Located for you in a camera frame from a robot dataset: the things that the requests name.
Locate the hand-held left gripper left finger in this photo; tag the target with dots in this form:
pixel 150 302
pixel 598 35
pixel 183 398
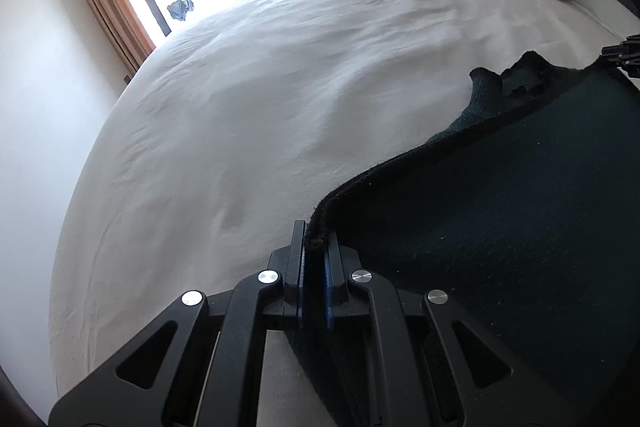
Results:
pixel 299 267

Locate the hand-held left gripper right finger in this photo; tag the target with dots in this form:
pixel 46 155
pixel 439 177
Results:
pixel 330 287

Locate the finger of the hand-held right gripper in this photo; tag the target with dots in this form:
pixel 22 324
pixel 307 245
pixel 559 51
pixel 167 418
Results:
pixel 627 54

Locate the dark green sweater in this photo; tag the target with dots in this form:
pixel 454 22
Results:
pixel 500 207

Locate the white bed sheet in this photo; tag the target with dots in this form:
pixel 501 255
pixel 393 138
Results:
pixel 300 82

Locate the dark cloth on balcony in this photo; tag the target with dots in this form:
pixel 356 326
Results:
pixel 180 9

